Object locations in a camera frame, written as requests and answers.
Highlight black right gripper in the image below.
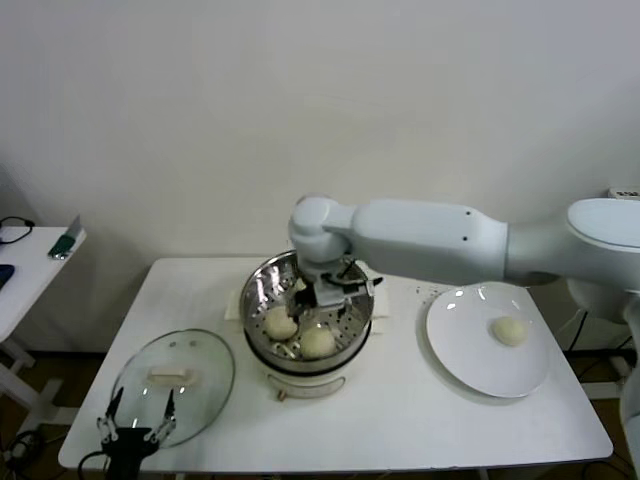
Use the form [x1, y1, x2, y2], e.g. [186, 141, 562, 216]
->
[285, 282, 321, 327]

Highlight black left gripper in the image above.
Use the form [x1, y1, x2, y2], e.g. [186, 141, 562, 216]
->
[95, 387, 180, 480]

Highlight glass lid with white handle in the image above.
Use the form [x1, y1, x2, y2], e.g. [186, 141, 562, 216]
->
[110, 328, 237, 449]

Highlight white electric cooker base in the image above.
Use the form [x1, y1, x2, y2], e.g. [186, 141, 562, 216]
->
[244, 319, 374, 403]

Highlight white side table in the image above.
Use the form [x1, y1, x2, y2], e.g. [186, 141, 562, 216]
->
[0, 227, 87, 426]

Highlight white round plate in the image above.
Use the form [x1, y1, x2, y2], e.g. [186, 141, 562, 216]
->
[424, 283, 551, 400]

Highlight steel steamer basket white handles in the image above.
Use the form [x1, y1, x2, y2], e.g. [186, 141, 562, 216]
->
[223, 248, 392, 374]

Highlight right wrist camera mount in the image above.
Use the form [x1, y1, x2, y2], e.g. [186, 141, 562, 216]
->
[313, 272, 385, 309]

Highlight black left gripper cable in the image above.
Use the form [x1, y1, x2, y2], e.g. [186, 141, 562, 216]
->
[77, 449, 109, 480]

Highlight tangled black floor cables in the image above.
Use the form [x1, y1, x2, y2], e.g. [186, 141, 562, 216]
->
[0, 429, 46, 480]

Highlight black cable with plug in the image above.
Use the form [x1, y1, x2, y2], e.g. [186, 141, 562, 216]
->
[0, 216, 35, 247]

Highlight black hanging power cable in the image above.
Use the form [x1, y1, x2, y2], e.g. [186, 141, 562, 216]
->
[568, 308, 587, 351]

